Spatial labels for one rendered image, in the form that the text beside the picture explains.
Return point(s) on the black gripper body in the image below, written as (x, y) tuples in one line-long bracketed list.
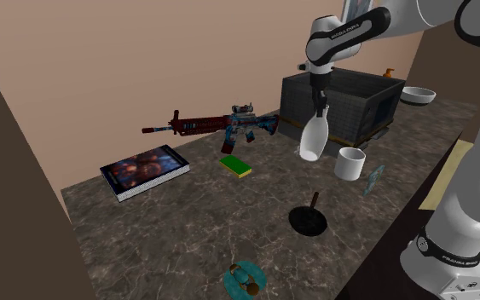
[(318, 94)]

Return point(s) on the white vase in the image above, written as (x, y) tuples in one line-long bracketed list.
[(314, 135)]

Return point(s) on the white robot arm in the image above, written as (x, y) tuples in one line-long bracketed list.
[(468, 195)]

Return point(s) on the dark tiled box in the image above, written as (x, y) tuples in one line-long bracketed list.
[(347, 106)]

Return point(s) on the orange soap dispenser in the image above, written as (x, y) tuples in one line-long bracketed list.
[(388, 73)]

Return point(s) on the white cup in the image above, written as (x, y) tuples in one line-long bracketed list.
[(349, 164)]

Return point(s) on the white bowl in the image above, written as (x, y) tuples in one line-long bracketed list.
[(417, 95)]

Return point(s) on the teal picture card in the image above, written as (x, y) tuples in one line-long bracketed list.
[(373, 180)]

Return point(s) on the green and yellow sponge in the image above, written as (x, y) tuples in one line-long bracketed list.
[(234, 165)]

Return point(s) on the red and blue toy rifle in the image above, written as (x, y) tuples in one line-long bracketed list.
[(210, 124)]

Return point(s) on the black frying pan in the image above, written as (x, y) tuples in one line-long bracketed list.
[(308, 221)]

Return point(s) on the book with dark picture cover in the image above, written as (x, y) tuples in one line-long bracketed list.
[(144, 169)]

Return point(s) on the teal round plate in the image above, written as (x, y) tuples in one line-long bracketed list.
[(258, 276)]

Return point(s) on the brown and teal figure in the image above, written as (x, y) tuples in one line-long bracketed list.
[(243, 279)]

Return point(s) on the framed wall picture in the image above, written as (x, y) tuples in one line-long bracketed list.
[(354, 10)]

